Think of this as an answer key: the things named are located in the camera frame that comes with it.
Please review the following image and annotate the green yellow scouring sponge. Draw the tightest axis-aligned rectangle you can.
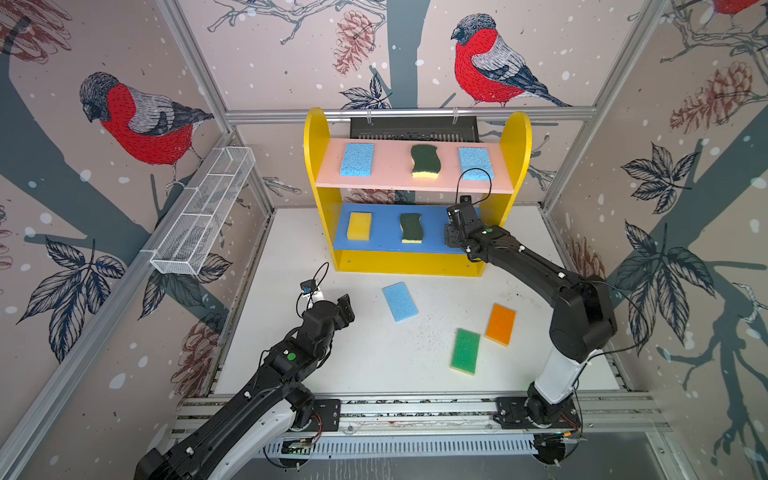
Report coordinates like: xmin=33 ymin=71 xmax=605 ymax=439
xmin=410 ymin=144 xmax=442 ymax=179
xmin=399 ymin=213 xmax=424 ymax=244

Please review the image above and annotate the light blue sponge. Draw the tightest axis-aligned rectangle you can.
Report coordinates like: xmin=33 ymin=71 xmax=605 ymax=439
xmin=382 ymin=282 xmax=419 ymax=322
xmin=340 ymin=143 xmax=375 ymax=177
xmin=458 ymin=147 xmax=494 ymax=181

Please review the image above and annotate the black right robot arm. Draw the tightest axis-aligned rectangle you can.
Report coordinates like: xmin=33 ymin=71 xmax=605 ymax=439
xmin=445 ymin=195 xmax=618 ymax=427

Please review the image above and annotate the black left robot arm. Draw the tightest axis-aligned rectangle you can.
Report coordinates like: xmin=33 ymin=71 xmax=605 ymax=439
xmin=134 ymin=294 xmax=355 ymax=479

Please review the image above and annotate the yellow shelf unit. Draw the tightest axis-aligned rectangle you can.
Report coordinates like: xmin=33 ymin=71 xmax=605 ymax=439
xmin=304 ymin=108 xmax=533 ymax=277

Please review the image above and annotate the black perforated metal tray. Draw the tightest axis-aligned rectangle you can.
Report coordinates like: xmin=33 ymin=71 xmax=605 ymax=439
xmin=350 ymin=117 xmax=480 ymax=143

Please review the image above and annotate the orange sponge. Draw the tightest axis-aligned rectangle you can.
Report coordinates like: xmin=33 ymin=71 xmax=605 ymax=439
xmin=485 ymin=304 xmax=516 ymax=347

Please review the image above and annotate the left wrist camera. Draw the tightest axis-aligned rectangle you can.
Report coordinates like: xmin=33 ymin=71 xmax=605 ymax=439
xmin=300 ymin=279 xmax=324 ymax=304

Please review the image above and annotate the white wire basket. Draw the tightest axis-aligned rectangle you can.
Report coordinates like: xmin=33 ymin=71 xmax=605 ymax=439
xmin=150 ymin=146 xmax=255 ymax=275

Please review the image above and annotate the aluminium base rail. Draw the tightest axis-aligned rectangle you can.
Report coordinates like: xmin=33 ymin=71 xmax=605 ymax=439
xmin=173 ymin=392 xmax=667 ymax=439

